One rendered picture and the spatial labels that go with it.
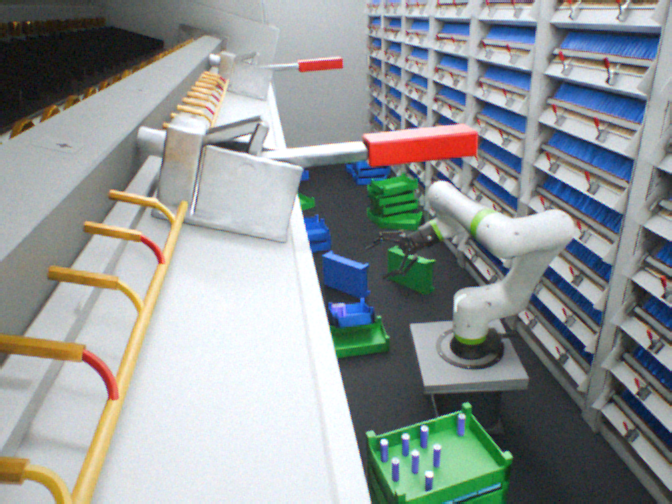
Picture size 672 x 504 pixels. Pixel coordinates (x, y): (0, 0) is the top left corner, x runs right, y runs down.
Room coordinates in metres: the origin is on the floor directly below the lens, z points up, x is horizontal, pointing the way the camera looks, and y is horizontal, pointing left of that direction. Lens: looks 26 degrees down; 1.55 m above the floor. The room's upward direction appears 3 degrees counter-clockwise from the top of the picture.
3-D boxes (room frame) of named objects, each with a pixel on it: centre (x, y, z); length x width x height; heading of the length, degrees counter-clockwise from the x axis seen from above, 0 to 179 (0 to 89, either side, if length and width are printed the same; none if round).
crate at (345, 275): (2.64, -0.04, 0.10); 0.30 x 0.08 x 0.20; 47
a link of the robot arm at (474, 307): (1.58, -0.49, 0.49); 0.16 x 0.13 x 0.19; 105
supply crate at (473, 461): (0.91, -0.22, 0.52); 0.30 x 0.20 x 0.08; 107
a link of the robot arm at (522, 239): (1.42, -0.51, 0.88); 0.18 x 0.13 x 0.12; 15
